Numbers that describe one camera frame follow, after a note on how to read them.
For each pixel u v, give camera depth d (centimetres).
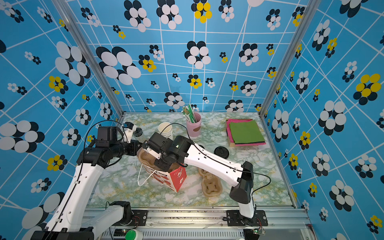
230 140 99
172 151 46
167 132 92
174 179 66
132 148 63
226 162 45
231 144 97
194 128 99
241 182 42
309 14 70
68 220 38
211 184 82
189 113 89
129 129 63
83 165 45
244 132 104
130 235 61
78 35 77
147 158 71
